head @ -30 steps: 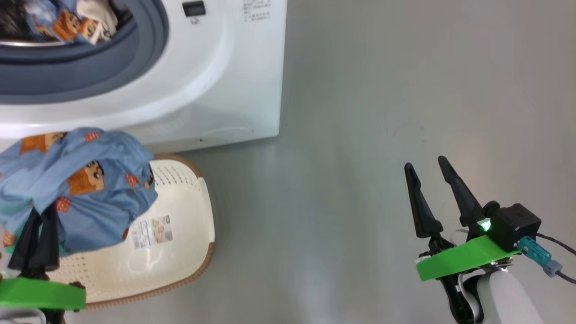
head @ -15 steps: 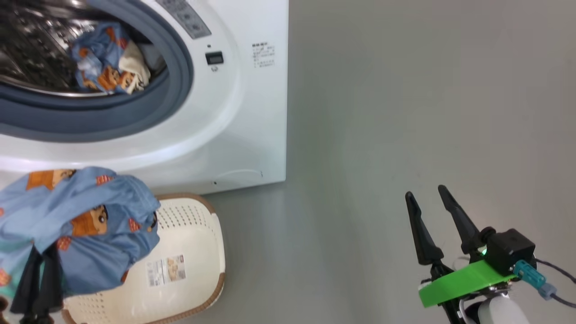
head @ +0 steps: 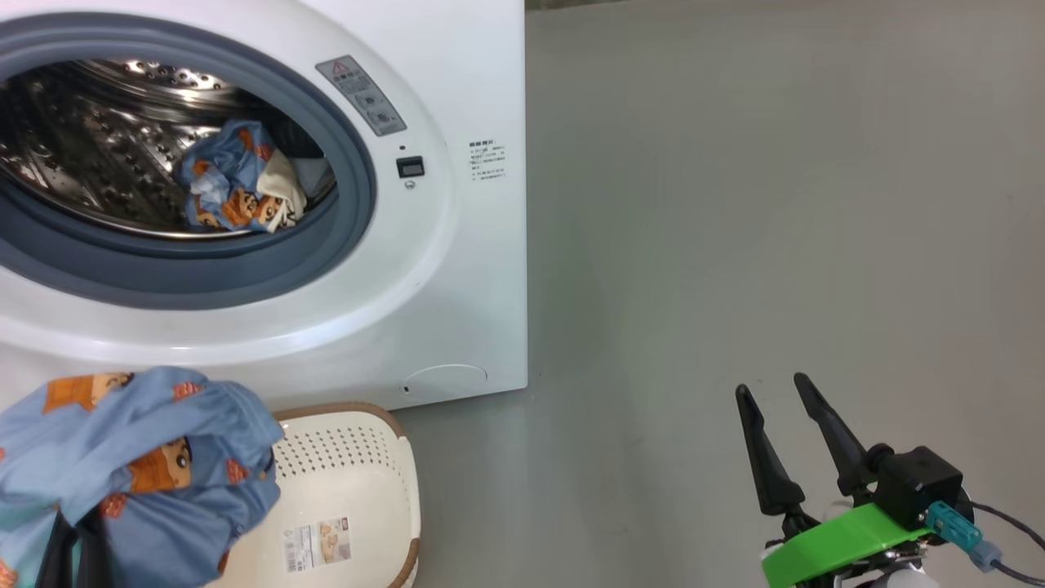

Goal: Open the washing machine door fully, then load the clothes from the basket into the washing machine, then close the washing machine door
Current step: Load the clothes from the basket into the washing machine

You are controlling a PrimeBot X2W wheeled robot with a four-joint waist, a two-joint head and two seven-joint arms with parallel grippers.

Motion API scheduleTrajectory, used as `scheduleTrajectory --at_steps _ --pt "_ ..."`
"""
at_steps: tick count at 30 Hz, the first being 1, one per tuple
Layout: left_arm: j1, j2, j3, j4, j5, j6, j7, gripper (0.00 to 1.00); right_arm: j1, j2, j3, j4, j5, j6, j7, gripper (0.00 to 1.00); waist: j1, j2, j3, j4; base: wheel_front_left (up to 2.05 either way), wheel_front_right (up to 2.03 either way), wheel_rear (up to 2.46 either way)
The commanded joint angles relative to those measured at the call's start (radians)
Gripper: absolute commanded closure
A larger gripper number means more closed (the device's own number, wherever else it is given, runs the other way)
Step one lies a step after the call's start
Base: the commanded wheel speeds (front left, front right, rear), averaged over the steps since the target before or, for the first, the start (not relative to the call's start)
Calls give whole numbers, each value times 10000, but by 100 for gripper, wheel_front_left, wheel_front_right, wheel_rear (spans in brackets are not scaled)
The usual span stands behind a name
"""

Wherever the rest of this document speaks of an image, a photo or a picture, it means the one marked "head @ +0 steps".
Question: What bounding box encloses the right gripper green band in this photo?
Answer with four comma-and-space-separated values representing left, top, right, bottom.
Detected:
735, 372, 933, 588

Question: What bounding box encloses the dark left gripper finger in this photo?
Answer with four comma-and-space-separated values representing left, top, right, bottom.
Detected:
79, 514, 112, 588
37, 510, 79, 588

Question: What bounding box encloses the blue cartoon print garment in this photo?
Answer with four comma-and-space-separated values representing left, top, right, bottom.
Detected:
0, 367, 286, 588

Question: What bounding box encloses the cream and blue cartoon shirt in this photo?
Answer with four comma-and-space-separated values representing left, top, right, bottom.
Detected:
173, 120, 309, 236

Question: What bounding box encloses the paper basket label sticker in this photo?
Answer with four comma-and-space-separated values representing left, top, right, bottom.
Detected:
283, 515, 354, 573

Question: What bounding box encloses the cream perforated laundry basket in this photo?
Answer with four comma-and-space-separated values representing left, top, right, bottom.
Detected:
204, 402, 422, 588

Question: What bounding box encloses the white front-load washing machine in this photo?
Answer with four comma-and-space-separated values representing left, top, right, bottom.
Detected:
0, 0, 529, 411

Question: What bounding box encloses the round washer filter cover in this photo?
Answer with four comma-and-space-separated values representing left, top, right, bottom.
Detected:
403, 364, 489, 399

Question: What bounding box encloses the grey warning sticker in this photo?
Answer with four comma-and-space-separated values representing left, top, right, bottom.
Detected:
316, 56, 407, 137

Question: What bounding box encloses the teal right camera connector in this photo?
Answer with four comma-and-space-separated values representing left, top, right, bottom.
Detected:
927, 501, 1002, 572

